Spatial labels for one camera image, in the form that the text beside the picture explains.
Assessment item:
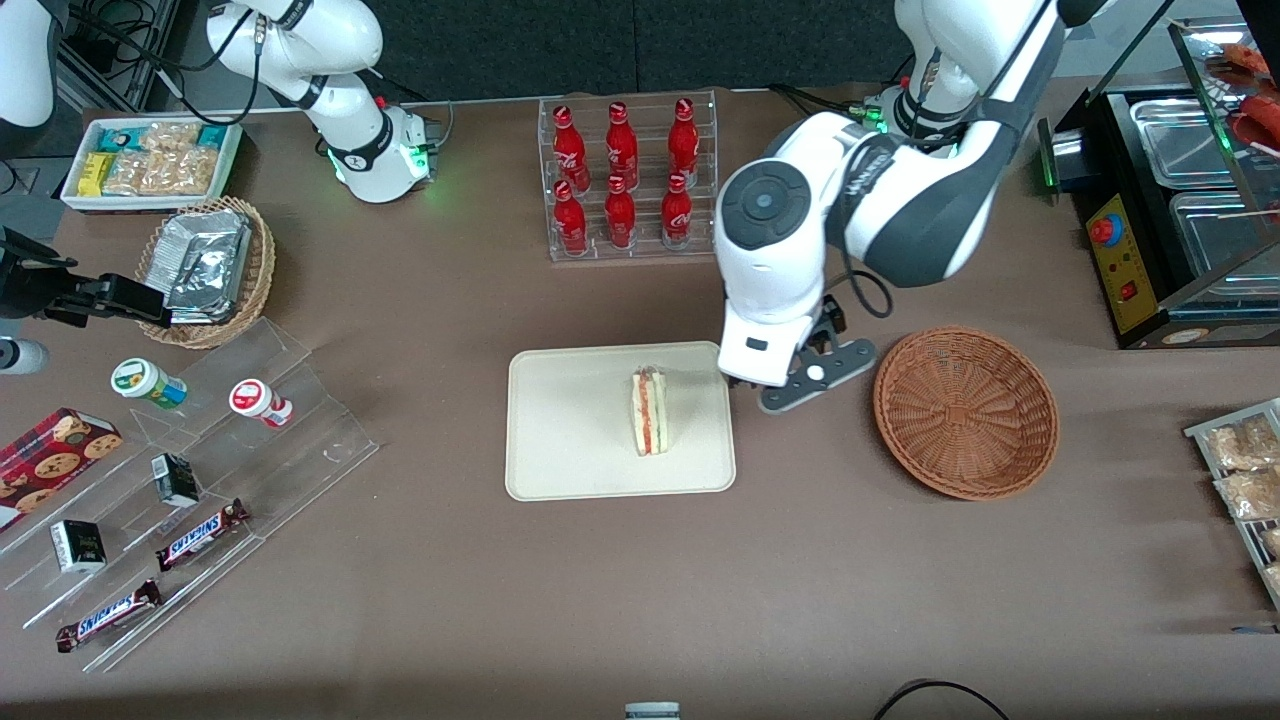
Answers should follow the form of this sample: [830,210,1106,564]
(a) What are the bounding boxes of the black food warmer cabinet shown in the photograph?
[1038,15,1280,351]

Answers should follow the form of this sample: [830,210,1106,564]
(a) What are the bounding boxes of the black floor cable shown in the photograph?
[872,679,1013,720]

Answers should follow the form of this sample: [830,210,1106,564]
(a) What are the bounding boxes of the brown wicker basket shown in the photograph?
[873,326,1061,502]

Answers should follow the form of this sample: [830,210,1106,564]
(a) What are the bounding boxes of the red tartan cookie box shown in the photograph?
[0,407,124,536]

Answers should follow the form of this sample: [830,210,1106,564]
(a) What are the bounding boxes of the clear acrylic bottle rack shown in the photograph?
[537,89,720,264]

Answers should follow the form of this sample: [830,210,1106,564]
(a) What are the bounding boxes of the clear cracker snack packet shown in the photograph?
[1205,415,1280,473]
[1215,468,1280,521]

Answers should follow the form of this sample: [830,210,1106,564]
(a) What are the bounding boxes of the light wicker basket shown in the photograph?
[135,196,277,351]

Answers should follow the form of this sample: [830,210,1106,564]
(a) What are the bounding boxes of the triangle cut sandwich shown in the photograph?
[629,366,674,458]

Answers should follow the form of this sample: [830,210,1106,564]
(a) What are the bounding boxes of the beige plastic tray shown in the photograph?
[505,341,738,502]

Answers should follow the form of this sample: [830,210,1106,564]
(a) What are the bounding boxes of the red lid small jar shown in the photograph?
[228,378,295,430]

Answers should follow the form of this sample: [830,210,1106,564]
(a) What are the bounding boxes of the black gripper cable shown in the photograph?
[838,180,894,321]

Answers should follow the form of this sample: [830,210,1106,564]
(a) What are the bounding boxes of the black background cables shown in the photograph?
[55,0,266,129]

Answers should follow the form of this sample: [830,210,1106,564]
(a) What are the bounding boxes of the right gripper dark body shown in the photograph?
[0,258,53,323]

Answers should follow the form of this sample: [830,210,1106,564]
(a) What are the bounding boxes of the red soda cans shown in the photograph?
[553,180,590,257]

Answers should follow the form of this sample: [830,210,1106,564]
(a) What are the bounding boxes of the crumpled foil wrapped packet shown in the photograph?
[172,238,251,319]

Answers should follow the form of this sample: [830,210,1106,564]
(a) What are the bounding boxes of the red sausages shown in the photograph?
[1205,40,1280,151]

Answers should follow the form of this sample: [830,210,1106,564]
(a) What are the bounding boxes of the green lid small jar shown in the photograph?
[110,357,189,412]

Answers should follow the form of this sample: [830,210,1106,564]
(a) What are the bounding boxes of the white snack tray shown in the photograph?
[60,118,245,214]

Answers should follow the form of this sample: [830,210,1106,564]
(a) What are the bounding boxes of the clear nut snack packet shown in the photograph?
[142,148,222,197]
[140,122,202,154]
[105,150,152,197]

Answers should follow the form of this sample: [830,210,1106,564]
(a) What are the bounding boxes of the red cola bottle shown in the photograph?
[605,101,640,191]
[668,97,701,187]
[660,172,695,250]
[604,175,639,251]
[552,105,591,196]

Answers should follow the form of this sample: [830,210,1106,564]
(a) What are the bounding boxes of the small black drink carton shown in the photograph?
[151,453,202,510]
[50,519,108,575]

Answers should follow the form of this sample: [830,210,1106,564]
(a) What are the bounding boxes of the clear acrylic stepped display stand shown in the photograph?
[125,317,382,546]
[0,415,263,674]

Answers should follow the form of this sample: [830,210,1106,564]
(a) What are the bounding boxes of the steel food pan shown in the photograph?
[1128,98,1236,189]
[1168,190,1280,279]

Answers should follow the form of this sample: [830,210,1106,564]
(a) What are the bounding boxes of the Snickers chocolate bar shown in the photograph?
[155,498,252,574]
[55,578,164,654]

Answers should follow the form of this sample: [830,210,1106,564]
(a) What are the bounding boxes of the ribbed aluminium foil container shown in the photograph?
[158,208,254,325]

